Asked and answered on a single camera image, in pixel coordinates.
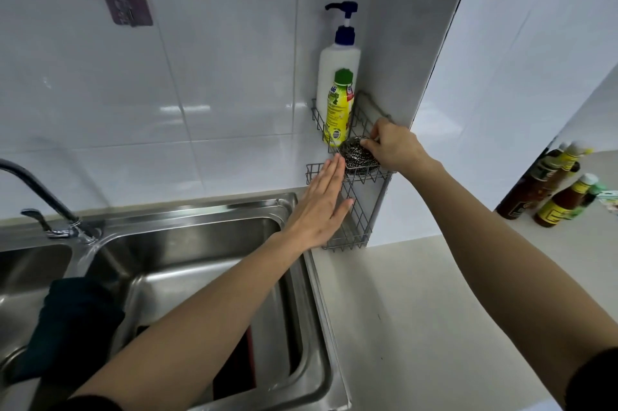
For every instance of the white pump bottle blue cap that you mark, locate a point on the white pump bottle blue cap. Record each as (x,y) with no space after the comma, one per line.
(333,68)

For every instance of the green capped bottle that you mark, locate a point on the green capped bottle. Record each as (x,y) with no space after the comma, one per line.
(595,191)

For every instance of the person's left hand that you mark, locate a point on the person's left hand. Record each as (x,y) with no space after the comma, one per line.
(314,212)

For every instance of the person's right forearm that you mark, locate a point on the person's right forearm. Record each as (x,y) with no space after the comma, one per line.
(507,270)

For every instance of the dark green cloth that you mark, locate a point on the dark green cloth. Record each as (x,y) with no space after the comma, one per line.
(72,324)

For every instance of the white green packet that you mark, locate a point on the white green packet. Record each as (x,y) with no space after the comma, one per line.
(609,203)

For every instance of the purple adhesive wall hook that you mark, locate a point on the purple adhesive wall hook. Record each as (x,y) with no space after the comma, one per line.
(125,2)

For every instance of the stainless steel double sink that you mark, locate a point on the stainless steel double sink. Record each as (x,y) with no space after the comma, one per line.
(193,241)

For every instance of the steel wool scourer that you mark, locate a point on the steel wool scourer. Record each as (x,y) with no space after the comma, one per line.
(355,157)

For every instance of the black yellow shirt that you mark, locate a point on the black yellow shirt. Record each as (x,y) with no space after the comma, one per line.
(598,386)

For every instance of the chrome gooseneck faucet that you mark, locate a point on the chrome gooseneck faucet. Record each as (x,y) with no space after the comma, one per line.
(38,188)

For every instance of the yellow detergent bottle green cap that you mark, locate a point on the yellow detergent bottle green cap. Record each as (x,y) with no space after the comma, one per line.
(338,111)

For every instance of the person's right hand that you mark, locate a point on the person's right hand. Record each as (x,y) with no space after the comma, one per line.
(396,150)

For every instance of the brown sauce bottle yellow label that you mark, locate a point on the brown sauce bottle yellow label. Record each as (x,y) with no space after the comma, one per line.
(560,205)

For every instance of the red black scrubbing pad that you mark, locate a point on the red black scrubbing pad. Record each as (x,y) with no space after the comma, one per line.
(236,372)

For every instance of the person's left forearm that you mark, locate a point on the person's left forearm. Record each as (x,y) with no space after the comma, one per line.
(193,328)

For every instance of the brown sauce bottle yellow cap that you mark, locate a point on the brown sauce bottle yellow cap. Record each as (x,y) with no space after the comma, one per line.
(572,159)

